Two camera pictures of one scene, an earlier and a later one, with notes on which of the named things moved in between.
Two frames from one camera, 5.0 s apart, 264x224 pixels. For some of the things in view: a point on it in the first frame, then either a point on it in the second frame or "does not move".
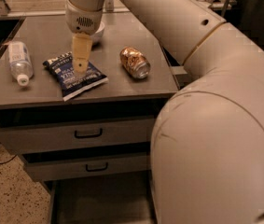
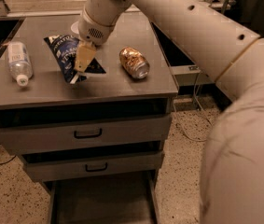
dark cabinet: [257, 13] does not move
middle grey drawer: [47, 170] does not move
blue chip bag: [73, 83] to [64, 49]
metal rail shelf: [51, 0] does not move
